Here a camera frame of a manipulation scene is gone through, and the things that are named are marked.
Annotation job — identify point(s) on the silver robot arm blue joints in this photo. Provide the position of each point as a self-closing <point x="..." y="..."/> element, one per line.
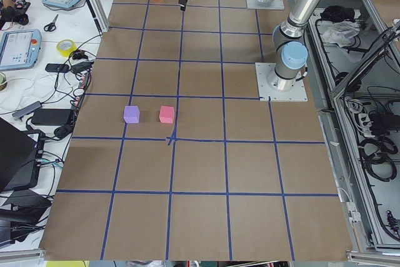
<point x="291" y="53"/>

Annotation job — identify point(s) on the pink foam block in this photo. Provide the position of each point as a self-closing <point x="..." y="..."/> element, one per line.
<point x="167" y="114"/>

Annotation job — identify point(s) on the purple foam block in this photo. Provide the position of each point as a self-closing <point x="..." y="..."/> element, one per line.
<point x="131" y="114"/>

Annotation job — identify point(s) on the yellow tape roll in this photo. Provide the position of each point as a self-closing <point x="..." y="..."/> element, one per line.
<point x="66" y="47"/>

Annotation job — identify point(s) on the crumpled white cloth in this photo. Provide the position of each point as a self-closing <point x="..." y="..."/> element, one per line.
<point x="343" y="34"/>

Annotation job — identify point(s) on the brown paper table cover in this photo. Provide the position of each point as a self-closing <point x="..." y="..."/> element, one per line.
<point x="232" y="178"/>

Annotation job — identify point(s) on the blue teach pendant near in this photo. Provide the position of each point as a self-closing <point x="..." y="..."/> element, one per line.
<point x="20" y="49"/>

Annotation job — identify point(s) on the black power brick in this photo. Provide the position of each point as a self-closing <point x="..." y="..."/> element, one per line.
<point x="51" y="117"/>

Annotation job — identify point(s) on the black laptop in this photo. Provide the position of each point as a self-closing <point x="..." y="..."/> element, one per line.
<point x="20" y="155"/>

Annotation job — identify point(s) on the black handled scissors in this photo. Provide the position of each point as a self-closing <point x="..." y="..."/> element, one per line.
<point x="51" y="27"/>

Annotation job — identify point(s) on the square metal base plate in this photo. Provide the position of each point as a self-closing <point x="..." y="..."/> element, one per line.
<point x="274" y="89"/>

